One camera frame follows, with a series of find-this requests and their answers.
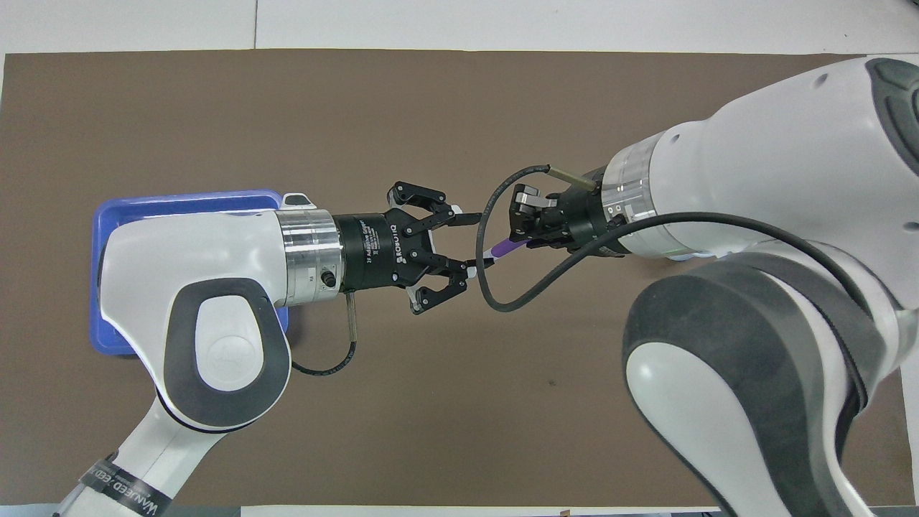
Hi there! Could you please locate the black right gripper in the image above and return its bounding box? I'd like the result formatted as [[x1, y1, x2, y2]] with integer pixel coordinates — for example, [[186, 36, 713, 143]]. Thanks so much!
[[508, 169, 615, 257]]

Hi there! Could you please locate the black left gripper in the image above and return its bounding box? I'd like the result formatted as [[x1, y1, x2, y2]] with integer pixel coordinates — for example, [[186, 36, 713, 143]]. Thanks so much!
[[337, 181, 496, 315]]

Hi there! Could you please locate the purple pen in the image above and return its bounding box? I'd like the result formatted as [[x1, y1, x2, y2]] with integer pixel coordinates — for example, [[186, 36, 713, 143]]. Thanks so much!
[[482, 239, 536, 261]]

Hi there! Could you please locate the brown table mat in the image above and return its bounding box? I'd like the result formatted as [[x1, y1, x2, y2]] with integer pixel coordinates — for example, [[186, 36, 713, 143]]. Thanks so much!
[[0, 49, 916, 507]]

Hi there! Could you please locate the blue plastic tray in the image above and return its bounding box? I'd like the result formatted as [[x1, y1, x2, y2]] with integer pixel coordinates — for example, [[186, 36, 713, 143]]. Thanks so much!
[[92, 190, 289, 357]]

